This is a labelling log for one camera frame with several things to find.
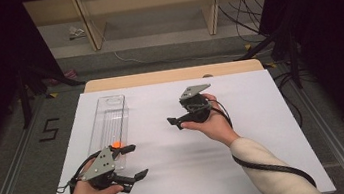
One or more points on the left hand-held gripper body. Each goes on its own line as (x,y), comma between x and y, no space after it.
(101,167)

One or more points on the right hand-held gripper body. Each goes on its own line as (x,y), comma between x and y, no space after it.
(196,105)

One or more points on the orange ball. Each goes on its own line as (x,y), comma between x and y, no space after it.
(116,145)

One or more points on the clear plastic tray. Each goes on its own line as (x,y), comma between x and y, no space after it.
(111,121)

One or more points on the person's right hand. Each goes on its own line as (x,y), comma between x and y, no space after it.
(214,126)

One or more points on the wooden table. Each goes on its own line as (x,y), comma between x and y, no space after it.
(170,75)

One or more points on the white table mat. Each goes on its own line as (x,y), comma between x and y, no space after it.
(184,182)

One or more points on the yellow tape mark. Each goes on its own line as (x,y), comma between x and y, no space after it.
(247,47)
(270,65)
(53,95)

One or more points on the pink object on floor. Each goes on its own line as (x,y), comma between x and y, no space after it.
(68,74)

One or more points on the black stand legs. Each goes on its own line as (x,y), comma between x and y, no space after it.
(274,43)
(39,77)

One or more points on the crumpled grey wrapper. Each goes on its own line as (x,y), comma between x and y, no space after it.
(76,32)

